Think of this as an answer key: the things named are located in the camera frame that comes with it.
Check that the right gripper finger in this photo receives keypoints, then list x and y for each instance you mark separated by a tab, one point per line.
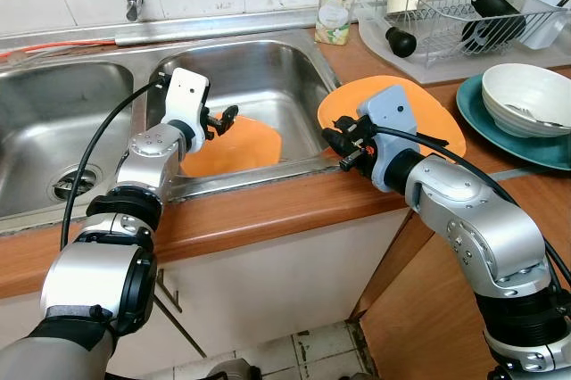
333	138
346	164

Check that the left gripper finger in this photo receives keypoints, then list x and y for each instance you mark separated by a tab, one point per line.
218	133
228	115

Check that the orange plate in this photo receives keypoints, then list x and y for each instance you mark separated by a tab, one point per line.
437	112
236	150

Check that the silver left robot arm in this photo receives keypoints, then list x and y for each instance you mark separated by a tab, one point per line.
89	277

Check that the white kitchen base cabinet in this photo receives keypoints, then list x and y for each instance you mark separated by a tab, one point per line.
285	273

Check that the stainless steel double sink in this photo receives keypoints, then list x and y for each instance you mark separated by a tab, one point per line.
268	77

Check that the grey drain tray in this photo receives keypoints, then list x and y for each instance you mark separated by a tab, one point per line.
393	63

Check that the small black shaker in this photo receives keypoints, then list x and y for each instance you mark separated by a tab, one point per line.
400	41

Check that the teal plate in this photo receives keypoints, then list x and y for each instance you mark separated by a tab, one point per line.
495	139

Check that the metal drain strainer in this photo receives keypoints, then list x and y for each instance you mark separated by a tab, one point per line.
71	182

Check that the white bowl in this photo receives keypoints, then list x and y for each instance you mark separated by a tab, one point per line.
526	90

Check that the black tumbler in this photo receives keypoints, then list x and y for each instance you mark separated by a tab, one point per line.
491	14

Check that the white cutlery holder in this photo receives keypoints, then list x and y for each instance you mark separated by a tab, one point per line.
544	21

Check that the grey robot leg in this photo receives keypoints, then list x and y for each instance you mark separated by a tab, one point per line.
230	370

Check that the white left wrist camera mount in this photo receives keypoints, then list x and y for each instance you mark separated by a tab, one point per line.
187	99

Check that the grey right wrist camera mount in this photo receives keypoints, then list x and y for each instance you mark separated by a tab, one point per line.
388	117

